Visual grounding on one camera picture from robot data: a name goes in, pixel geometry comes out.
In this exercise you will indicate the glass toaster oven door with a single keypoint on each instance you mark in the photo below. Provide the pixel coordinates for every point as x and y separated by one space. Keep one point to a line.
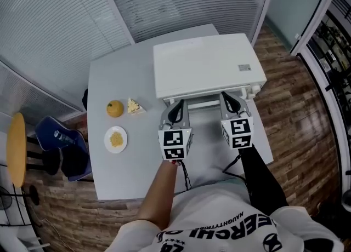
204 105

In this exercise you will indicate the person's right forearm black sleeve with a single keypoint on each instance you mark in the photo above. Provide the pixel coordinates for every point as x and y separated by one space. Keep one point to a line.
260 179

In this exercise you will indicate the yellow food pile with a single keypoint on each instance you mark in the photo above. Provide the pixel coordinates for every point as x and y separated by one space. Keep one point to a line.
116 139

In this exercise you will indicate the grey window blinds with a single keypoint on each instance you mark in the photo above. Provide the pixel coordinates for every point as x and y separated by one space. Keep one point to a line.
68 26

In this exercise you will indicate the white toaster oven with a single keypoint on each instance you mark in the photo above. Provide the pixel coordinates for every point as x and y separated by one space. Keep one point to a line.
203 64

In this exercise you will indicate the white round plate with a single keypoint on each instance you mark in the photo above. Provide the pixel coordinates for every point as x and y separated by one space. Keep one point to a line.
108 142

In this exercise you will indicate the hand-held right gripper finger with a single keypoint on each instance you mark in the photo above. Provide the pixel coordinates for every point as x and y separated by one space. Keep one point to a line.
224 101
233 104

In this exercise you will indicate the black object beside table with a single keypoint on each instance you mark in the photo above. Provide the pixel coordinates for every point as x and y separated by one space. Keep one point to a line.
85 99

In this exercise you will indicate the plastic water bottle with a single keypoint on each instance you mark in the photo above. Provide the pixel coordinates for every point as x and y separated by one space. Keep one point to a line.
63 137

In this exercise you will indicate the person's white printed shirt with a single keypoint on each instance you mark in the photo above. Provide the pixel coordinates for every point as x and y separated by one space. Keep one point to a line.
219 218

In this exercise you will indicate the dark display shelf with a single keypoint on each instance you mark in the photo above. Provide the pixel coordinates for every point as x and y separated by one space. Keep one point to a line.
333 42

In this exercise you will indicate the black round stool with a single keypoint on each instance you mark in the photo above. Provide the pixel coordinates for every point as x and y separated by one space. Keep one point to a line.
52 160

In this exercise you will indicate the orange fruit-shaped cake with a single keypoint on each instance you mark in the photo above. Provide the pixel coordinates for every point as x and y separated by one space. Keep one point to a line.
115 109

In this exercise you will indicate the person's left forearm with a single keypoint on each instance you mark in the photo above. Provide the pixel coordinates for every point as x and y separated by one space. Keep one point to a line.
160 190

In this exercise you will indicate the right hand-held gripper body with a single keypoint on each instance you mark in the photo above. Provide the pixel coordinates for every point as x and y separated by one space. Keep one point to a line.
241 133

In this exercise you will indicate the blue chair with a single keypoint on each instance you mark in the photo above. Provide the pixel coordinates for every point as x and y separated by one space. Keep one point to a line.
48 127

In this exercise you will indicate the triangular cake slice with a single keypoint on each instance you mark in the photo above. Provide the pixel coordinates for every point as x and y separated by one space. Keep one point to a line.
134 106

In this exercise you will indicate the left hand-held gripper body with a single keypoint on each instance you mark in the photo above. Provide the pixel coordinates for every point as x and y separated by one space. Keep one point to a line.
172 139

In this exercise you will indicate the black bag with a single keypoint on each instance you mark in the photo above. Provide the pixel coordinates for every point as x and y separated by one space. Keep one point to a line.
74 160

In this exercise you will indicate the yellow round table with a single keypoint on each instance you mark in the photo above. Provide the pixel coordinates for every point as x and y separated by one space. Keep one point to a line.
16 149

